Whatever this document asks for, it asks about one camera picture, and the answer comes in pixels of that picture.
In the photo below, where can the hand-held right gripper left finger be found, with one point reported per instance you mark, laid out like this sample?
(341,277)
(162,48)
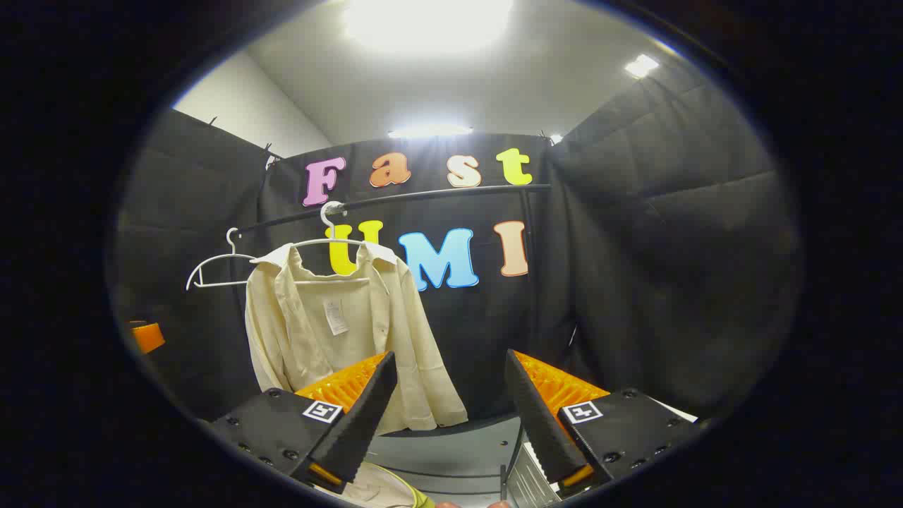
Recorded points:
(367,416)

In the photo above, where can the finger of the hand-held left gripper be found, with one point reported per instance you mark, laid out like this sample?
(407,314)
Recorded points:
(147,337)

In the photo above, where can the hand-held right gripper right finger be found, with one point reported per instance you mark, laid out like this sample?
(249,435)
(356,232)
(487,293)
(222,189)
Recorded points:
(540,423)

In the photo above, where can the yellow-green laundry hamper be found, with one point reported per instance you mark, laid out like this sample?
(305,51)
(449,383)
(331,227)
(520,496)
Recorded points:
(381,490)

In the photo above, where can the cream button shirt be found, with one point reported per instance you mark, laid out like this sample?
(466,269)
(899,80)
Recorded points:
(409,339)

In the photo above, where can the small white clothes hanger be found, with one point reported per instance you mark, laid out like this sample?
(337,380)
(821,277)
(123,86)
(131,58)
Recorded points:
(233,247)

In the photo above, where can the large white clothes hanger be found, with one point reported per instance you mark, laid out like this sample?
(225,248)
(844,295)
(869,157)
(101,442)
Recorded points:
(326,219)

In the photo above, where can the black clothes rack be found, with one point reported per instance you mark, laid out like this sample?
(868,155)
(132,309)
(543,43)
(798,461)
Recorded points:
(458,190)

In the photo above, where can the grey ribbed metal plate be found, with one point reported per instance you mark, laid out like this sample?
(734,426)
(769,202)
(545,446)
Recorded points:
(532,483)

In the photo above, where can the white floor sheet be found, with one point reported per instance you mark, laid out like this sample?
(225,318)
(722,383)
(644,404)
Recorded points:
(677,411)

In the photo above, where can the black backdrop cloth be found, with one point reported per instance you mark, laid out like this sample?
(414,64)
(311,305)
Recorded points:
(635,268)

